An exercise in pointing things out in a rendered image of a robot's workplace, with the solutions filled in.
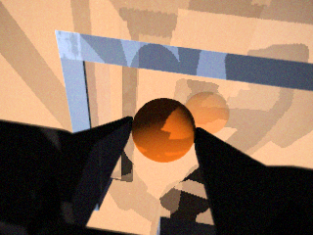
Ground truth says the low clear corner wall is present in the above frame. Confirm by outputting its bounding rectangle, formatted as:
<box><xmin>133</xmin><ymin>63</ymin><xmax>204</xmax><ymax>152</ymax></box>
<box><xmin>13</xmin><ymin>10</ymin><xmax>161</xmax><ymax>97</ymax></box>
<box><xmin>85</xmin><ymin>61</ymin><xmax>113</xmax><ymax>205</ymax></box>

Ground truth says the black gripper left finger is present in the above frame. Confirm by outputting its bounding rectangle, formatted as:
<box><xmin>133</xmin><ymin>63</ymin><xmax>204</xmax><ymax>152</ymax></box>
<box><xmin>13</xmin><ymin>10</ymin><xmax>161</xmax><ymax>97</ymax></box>
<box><xmin>0</xmin><ymin>117</ymin><xmax>133</xmax><ymax>226</ymax></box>

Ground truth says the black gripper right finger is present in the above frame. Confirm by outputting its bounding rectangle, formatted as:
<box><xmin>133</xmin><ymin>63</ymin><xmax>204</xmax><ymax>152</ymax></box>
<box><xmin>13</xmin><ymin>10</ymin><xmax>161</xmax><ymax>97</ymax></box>
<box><xmin>194</xmin><ymin>127</ymin><xmax>313</xmax><ymax>235</ymax></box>

